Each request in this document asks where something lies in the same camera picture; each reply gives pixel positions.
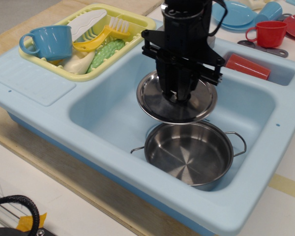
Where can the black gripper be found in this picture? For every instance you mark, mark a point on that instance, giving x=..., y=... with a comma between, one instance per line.
x=181, y=52

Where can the steel pot lid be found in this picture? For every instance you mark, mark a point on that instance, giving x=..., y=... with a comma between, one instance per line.
x=168, y=109

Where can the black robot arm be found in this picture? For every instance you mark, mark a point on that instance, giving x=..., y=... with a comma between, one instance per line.
x=189, y=6

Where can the grey toy faucet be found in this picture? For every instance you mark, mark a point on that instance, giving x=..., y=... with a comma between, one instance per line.
x=210, y=39

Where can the red plastic tumbler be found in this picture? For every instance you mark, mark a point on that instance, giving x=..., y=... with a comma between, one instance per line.
x=243, y=65

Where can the pale yellow dish rack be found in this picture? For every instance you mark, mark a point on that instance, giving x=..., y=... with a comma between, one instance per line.
x=137, y=24

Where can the green plastic vegetable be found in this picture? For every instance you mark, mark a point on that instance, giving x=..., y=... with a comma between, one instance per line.
x=105, y=52

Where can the yellow dish brush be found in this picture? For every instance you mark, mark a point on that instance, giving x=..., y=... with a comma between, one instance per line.
x=117, y=29

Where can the light blue plastic plate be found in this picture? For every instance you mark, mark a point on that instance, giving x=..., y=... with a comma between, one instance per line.
x=239, y=16

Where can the light blue toy sink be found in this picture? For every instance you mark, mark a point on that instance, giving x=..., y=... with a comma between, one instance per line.
x=101, y=122

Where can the cream plastic food piece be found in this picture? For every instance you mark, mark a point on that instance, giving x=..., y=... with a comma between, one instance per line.
x=79, y=62

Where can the red plastic mug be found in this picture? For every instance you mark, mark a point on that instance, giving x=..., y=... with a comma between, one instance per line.
x=267, y=34

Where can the grey plastic utensil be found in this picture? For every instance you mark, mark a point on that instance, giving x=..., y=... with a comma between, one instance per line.
x=274, y=51

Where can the cream plastic object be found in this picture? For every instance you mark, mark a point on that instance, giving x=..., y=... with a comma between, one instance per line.
x=254, y=4

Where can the white plastic knife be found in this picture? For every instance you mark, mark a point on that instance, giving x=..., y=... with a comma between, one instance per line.
x=84, y=22

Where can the light blue plastic tumbler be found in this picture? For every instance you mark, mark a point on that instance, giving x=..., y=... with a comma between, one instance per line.
x=271, y=11

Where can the blue plastic cup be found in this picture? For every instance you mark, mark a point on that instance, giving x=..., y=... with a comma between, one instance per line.
x=50, y=42

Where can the orange tape piece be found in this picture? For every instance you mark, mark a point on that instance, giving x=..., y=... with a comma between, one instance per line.
x=26, y=222

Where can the black device base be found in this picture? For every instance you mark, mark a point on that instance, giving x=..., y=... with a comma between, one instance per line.
x=15, y=232

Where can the steel pot with handles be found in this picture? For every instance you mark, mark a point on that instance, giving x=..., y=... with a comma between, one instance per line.
x=199, y=154

